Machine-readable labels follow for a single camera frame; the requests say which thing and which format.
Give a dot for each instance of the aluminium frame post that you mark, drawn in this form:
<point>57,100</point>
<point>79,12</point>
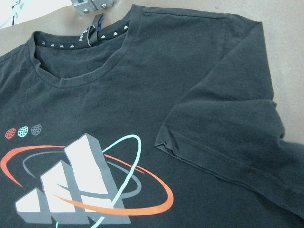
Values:
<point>87,6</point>

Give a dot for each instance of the black graphic t-shirt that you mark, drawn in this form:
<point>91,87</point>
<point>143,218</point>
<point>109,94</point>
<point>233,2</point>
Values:
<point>164,119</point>

